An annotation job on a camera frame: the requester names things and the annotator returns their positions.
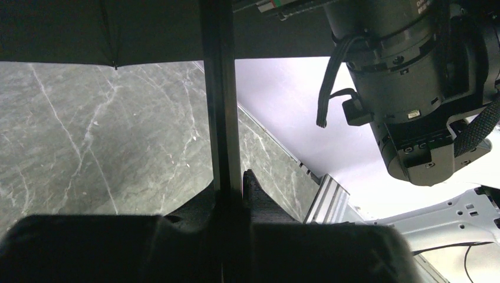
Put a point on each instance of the aluminium frame rail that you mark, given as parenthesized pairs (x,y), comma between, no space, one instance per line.
(286,188)

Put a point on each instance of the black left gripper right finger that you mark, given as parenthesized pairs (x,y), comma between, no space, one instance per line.
(281,249)

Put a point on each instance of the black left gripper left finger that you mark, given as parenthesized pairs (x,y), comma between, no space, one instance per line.
(111,248)

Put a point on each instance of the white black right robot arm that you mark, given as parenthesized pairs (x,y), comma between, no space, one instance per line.
(423,74)

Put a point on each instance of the black and lavender umbrella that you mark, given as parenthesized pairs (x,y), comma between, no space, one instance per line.
(121,33)

